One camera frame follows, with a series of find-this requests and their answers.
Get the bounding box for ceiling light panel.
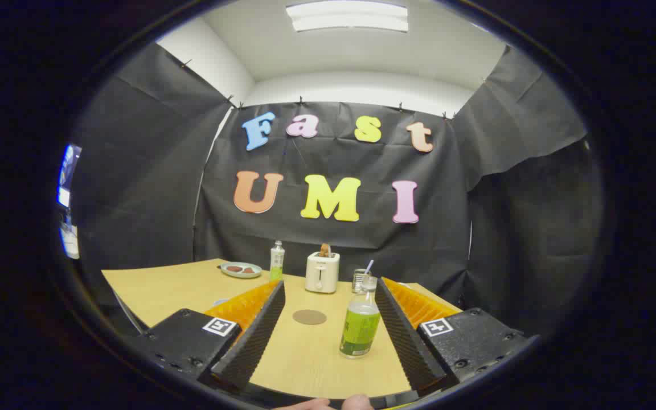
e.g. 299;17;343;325
286;1;409;33

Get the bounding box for white toaster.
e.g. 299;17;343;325
305;252;341;294

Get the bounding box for pale green plate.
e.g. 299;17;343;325
220;262;263;279

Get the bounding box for small green white bottle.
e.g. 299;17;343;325
270;240;285;282

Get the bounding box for green label juice bottle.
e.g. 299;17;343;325
339;275;382;359

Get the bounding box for round brown coaster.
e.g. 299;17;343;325
292;309;327;326

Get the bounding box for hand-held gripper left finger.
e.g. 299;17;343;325
134;279;286;391

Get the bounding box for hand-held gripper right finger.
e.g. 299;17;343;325
375;277;534;393

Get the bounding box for wooden table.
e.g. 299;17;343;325
102;259;462;399

